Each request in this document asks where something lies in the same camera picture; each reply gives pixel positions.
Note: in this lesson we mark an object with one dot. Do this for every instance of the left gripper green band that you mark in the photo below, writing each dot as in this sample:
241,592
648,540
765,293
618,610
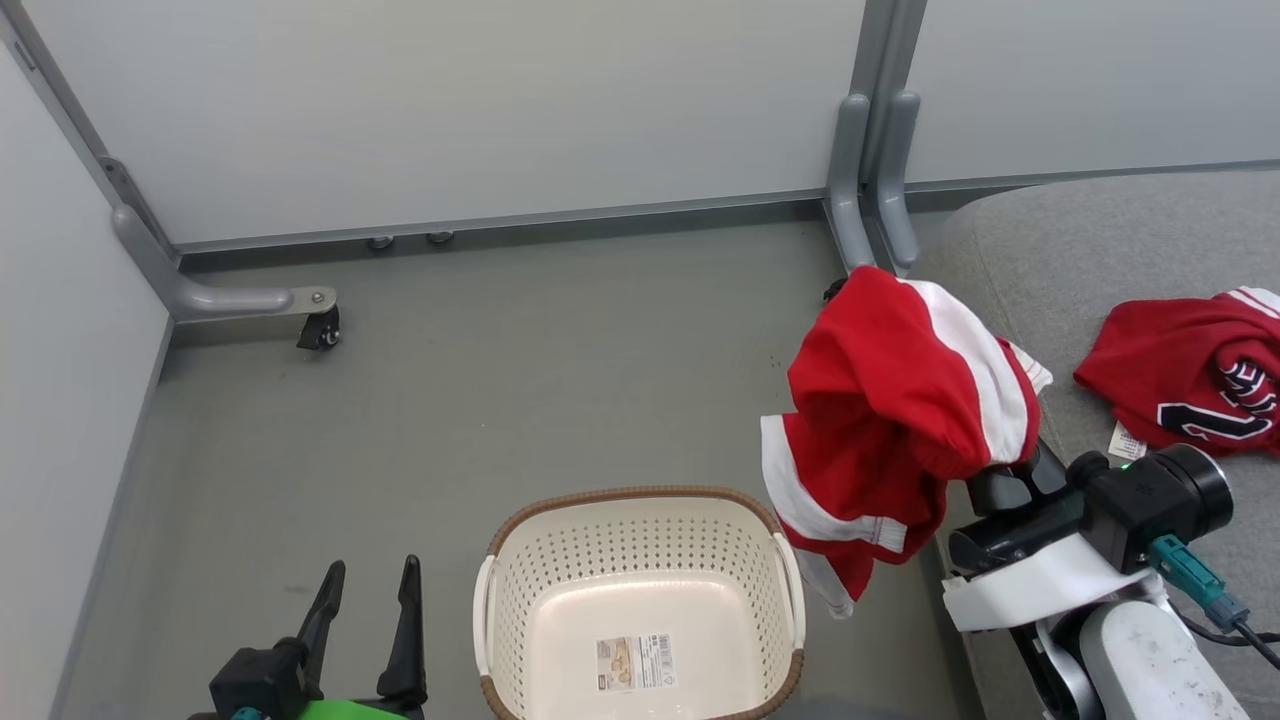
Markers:
260,685

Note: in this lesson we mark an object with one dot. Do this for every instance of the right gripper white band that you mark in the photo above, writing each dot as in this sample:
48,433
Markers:
1040,590

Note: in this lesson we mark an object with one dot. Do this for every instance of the red shorts with white stripes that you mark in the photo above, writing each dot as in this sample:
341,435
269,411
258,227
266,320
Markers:
870,400

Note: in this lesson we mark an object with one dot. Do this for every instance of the red jersey with black number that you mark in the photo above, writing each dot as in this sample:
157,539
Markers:
1150,360

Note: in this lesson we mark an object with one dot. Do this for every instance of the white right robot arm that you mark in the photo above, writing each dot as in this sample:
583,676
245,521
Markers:
1140,670

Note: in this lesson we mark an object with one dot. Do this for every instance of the cream perforated laundry basket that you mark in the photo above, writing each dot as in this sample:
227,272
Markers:
640,540

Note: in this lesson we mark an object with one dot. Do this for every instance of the grey fabric sofa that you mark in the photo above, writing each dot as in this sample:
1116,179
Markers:
1050,260

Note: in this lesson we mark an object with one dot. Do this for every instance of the black caster wheel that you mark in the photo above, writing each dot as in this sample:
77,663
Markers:
833,291
320,330

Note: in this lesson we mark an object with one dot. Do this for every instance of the paper label sticker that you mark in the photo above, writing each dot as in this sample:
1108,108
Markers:
635,662

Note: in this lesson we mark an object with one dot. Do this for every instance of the long grey partition foot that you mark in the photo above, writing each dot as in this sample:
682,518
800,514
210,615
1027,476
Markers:
230,298

